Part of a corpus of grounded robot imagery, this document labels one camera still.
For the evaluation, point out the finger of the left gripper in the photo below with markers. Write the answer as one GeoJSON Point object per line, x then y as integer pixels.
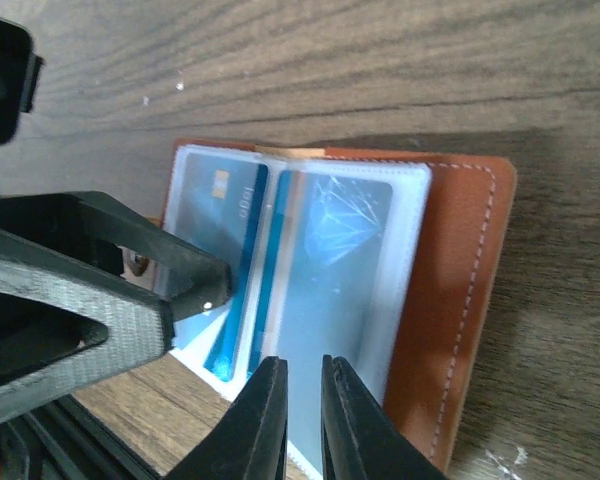
{"type": "Point", "coordinates": [81, 236]}
{"type": "Point", "coordinates": [66, 324]}

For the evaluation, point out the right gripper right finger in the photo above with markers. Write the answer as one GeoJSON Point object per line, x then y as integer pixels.
{"type": "Point", "coordinates": [358, 439]}

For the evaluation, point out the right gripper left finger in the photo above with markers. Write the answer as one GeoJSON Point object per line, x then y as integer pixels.
{"type": "Point", "coordinates": [250, 440]}

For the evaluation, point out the blue credit card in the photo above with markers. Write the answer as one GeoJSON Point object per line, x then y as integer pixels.
{"type": "Point", "coordinates": [215, 204]}
{"type": "Point", "coordinates": [320, 267]}

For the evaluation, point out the black aluminium frame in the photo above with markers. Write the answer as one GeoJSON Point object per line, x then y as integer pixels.
{"type": "Point", "coordinates": [63, 440]}

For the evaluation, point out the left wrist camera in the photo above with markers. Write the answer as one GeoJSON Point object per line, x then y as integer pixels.
{"type": "Point", "coordinates": [19, 73]}

